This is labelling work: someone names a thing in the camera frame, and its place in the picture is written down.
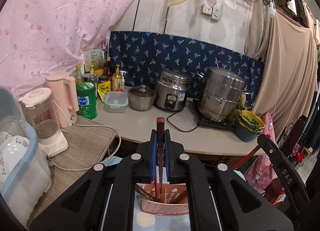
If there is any dark maroon chopstick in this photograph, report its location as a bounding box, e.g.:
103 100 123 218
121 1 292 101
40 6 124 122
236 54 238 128
156 117 165 194

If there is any bright red chopstick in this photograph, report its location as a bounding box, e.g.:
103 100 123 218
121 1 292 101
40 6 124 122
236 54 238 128
232 145 260 170

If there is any red chopstick in basket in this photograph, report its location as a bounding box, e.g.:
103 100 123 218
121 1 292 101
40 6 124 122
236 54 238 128
153 173 158 202

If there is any pink floral apron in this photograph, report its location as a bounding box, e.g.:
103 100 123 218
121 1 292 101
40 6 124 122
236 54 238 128
245 112 277 192

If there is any dark chopstick in basket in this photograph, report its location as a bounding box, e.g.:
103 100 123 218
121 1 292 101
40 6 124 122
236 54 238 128
135 184 156 201

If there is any pink perforated utensil basket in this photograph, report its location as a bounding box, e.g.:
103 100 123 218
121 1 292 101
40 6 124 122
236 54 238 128
139 183 189 216

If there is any small lidded steel pot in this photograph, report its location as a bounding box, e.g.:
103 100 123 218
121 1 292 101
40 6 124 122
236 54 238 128
128 85 157 111

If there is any clear food container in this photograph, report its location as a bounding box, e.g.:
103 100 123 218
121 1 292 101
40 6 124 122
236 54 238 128
104 92 129 113

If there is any blue planet print tablecloth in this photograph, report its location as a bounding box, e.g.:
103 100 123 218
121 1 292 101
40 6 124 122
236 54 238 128
132 193 191 231

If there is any blue basin with vegetables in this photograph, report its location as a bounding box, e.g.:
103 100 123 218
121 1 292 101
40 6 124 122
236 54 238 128
234 109 265 142

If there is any steel rice cooker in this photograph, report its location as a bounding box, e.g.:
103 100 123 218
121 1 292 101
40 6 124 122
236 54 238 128
154 68 191 112

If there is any yellow oil bottle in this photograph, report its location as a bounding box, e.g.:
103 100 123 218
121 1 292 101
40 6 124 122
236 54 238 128
111 64 123 91

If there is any green canister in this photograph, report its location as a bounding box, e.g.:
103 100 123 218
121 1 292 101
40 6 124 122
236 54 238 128
76 82 98 119

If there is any yellow snack packet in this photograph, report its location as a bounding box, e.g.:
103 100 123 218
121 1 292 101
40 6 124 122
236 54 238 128
97 81 111 102

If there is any stacked steel steamer pot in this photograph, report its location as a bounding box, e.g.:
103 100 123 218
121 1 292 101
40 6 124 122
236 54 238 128
197 67 250 122

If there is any pink electric kettle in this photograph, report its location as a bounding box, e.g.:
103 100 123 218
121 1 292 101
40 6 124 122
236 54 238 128
46 72 79 128

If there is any navy floral backsplash cloth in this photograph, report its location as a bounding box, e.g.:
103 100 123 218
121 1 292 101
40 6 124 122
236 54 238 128
109 31 264 107

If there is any white carton box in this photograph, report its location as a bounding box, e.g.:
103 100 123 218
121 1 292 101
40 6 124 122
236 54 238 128
83 49 105 72

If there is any white blender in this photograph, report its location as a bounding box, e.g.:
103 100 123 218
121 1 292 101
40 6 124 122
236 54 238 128
18 87 68 157

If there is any white dish drainer box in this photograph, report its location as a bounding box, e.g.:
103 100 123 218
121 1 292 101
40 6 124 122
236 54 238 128
1 86 52 228

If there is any beige curtain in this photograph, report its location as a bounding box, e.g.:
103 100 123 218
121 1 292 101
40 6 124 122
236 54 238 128
245 0 318 138

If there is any pink dotted curtain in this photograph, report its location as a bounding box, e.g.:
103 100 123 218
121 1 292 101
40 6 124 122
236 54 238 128
1 0 134 99

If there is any white power cord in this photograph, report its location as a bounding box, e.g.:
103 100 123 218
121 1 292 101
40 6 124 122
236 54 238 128
46 99 122 172

